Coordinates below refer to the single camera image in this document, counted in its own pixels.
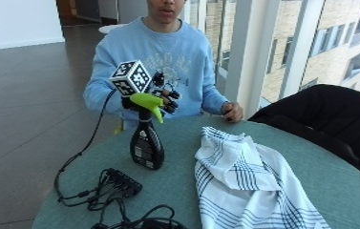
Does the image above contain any bundle of black cables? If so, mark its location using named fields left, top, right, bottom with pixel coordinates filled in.
left=87, top=177, right=189, bottom=229

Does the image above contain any long black glove cable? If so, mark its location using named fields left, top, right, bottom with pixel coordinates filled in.
left=54, top=88, right=119, bottom=207

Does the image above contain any white round table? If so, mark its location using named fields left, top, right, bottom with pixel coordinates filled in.
left=98, top=23, right=128, bottom=35

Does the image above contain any black spray bottle green trigger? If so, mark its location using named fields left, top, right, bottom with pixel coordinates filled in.
left=128, top=93, right=167, bottom=171

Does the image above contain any person in light blue sweatshirt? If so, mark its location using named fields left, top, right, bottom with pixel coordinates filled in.
left=82, top=0, right=245, bottom=130

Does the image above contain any white blue-striped cloth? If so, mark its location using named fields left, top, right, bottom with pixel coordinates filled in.
left=193, top=126, right=332, bottom=229

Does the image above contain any black hub box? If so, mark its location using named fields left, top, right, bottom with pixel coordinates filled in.
left=102, top=167, right=144, bottom=196

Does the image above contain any white marker cube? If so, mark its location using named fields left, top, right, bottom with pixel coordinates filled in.
left=108, top=59, right=152, bottom=97

